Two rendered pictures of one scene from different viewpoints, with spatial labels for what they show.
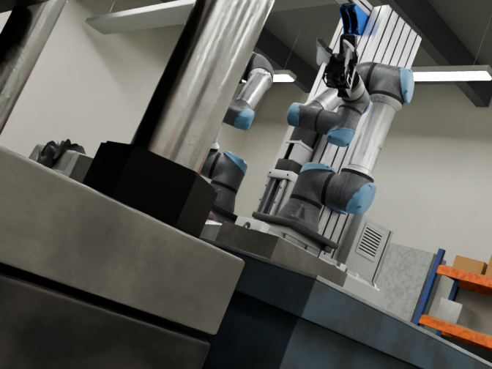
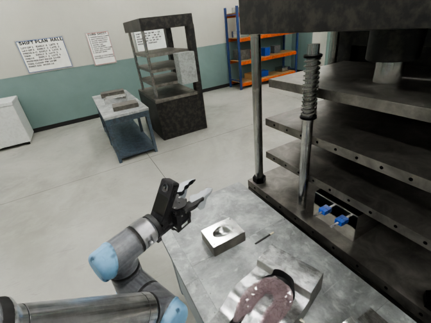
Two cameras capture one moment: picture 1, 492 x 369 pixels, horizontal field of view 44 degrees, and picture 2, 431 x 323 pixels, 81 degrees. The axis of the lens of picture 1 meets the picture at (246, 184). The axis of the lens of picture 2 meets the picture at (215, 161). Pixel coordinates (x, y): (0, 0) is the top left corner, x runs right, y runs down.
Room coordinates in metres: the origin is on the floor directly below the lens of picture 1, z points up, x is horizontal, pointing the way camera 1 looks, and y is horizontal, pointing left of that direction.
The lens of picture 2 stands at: (2.11, 0.15, 1.89)
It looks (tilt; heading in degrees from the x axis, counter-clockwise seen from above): 29 degrees down; 194
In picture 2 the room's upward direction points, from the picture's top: 7 degrees counter-clockwise
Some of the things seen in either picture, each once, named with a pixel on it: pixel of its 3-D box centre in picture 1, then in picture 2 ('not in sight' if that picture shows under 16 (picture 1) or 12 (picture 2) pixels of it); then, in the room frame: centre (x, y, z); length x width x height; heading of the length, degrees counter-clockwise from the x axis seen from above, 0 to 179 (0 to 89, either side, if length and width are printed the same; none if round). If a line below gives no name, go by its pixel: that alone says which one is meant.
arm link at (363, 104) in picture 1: (355, 98); (117, 254); (1.76, -0.21, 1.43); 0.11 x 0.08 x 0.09; 152
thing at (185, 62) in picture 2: not in sight; (167, 77); (-2.72, -1.81, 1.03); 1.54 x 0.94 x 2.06; 40
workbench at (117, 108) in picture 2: not in sight; (122, 119); (-2.07, -2.64, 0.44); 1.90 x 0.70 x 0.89; 40
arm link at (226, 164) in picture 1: (229, 170); not in sight; (2.45, 0.09, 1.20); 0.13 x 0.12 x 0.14; 85
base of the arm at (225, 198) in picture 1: (220, 197); not in sight; (2.45, 0.08, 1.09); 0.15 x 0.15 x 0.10
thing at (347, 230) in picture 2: not in sight; (362, 198); (0.78, 0.69, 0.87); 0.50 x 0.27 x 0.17; 130
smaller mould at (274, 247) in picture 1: (278, 265); (222, 235); (1.11, -0.11, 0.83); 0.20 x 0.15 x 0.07; 130
